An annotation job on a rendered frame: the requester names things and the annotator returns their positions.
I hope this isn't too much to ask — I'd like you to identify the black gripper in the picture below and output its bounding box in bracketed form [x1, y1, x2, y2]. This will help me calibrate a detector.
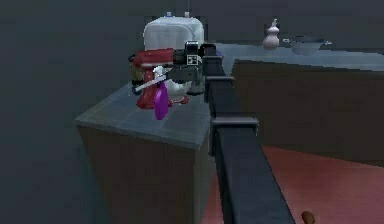
[128, 49, 202, 94]

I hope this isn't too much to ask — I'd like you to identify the purple spray bottle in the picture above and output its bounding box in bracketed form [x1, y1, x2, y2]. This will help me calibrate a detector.
[152, 65, 170, 121]

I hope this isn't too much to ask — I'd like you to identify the red stand mixer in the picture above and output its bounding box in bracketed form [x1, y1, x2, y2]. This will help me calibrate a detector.
[129, 47, 194, 111]

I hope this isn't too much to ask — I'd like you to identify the white toaster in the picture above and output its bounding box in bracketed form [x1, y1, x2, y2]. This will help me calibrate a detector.
[143, 11, 205, 54]

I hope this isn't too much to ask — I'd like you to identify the brown counter with grey top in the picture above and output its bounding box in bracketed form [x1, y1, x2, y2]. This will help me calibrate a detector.
[74, 41, 384, 224]

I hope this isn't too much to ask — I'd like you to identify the white gourd-shaped vase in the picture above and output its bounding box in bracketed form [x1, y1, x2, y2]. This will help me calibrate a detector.
[261, 18, 281, 51]

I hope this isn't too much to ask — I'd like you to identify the grey cooking pot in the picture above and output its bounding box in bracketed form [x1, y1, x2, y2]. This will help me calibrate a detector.
[282, 35, 333, 57]

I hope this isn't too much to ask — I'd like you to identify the brown round object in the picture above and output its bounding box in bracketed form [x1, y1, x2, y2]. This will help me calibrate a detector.
[301, 210, 316, 224]

